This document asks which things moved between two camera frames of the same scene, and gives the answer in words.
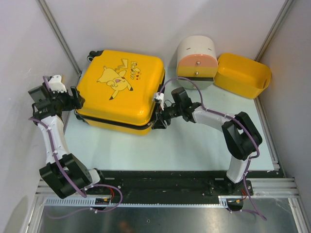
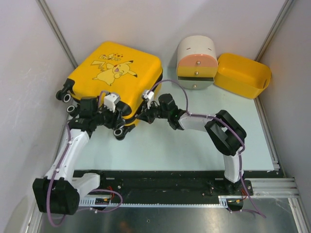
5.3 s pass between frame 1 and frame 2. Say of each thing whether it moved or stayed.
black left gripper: moved
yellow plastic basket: stayed
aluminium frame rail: stayed
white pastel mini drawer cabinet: stayed
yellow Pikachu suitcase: moved
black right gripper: moved
